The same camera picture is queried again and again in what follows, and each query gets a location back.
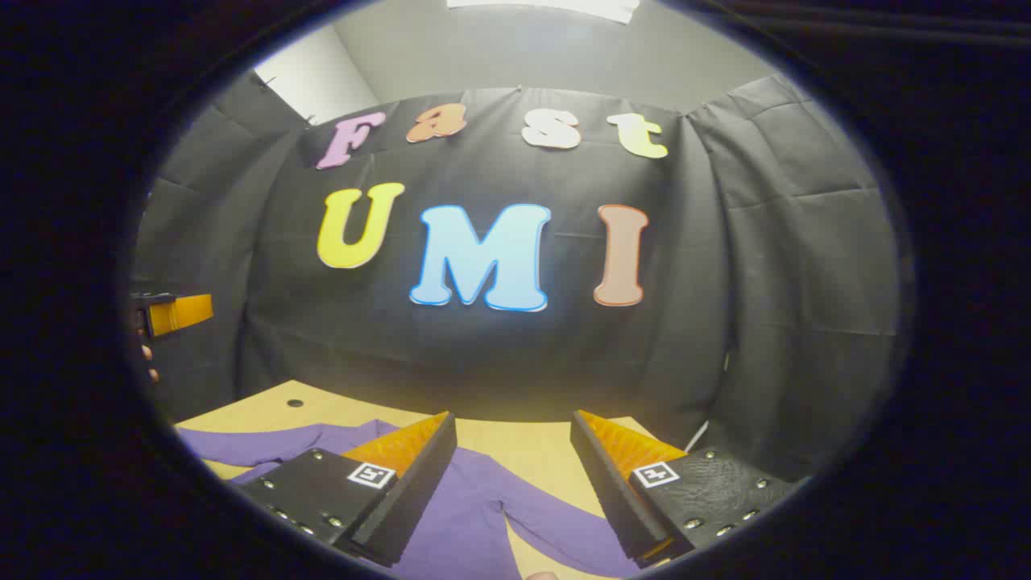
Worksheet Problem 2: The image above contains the black backdrop cloth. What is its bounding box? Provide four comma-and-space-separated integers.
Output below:
129, 72, 903, 484

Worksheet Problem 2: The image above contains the ceiling light panel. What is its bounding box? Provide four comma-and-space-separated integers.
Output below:
445, 0, 641, 25

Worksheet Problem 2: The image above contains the purple knit cardigan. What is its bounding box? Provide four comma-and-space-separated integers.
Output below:
176, 419, 645, 580

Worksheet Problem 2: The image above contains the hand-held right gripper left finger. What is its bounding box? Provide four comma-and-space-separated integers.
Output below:
232, 411, 458, 568

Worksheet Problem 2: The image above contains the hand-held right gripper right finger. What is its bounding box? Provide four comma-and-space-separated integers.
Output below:
569, 408, 809, 570

